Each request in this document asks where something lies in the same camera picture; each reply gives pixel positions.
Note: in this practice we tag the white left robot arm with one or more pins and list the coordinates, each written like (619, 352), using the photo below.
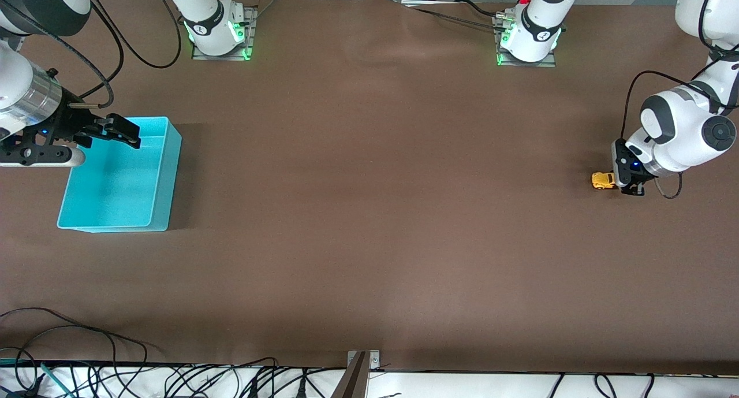
(681, 138)

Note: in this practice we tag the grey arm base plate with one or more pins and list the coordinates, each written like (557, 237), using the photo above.
(249, 34)
(551, 60)

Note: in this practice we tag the dark metal bar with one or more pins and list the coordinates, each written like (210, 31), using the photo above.
(352, 383)

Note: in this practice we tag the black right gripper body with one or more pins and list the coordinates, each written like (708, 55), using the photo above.
(70, 123)

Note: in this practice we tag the yellow beetle toy car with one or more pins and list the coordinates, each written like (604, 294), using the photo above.
(601, 181)

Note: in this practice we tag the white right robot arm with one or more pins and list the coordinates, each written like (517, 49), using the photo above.
(208, 22)

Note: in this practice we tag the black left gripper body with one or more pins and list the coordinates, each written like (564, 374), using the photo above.
(623, 162)

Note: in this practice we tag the grey metal edge bracket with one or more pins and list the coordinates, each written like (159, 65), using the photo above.
(374, 359)

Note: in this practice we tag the turquoise plastic bin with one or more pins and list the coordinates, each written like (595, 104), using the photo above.
(115, 190)

